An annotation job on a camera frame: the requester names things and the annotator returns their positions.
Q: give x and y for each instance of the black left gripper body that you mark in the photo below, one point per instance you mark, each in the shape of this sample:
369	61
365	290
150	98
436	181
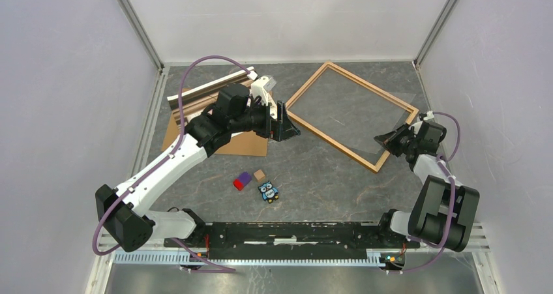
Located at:
260	119

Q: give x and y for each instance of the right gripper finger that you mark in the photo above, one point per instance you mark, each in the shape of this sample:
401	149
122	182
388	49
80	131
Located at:
391	137
395	149

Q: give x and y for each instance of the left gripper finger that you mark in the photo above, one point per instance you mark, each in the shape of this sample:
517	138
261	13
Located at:
285	127
272	122

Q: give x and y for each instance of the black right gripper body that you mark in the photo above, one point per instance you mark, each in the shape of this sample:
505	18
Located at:
410	140

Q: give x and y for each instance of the printed photo sheet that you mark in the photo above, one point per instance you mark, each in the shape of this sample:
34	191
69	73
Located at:
196	99

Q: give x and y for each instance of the wooden picture frame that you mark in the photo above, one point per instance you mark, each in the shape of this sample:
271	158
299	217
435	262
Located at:
402	99

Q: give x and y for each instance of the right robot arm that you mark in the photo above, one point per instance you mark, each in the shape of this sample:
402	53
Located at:
444	211

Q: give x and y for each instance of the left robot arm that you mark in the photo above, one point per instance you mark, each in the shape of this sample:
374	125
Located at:
125	211

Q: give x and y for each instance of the brown cardboard backing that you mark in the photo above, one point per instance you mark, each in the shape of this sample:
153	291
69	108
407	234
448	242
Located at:
244	144

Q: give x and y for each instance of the small tan wooden cube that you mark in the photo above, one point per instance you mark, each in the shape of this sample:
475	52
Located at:
259	175

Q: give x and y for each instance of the red and purple block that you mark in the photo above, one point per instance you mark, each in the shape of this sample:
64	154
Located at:
242	180

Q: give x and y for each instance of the blue owl figure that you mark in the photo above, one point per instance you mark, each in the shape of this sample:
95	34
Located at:
268	192

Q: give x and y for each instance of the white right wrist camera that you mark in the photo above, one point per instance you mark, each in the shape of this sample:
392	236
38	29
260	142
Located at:
427	116

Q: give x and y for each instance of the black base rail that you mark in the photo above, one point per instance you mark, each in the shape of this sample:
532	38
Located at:
295	240

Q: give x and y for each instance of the white toothed cable tray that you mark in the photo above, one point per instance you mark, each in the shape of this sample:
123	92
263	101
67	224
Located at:
182	257

